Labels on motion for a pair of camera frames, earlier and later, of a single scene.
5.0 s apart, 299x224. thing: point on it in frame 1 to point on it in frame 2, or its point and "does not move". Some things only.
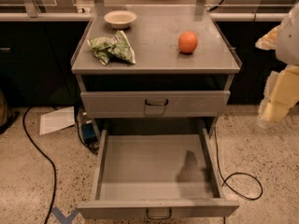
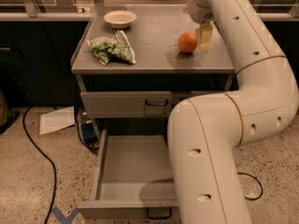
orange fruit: (188, 42) does not move
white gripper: (289, 44) to (201, 13)
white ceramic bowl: (121, 19) does not move
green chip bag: (116, 48) does not move
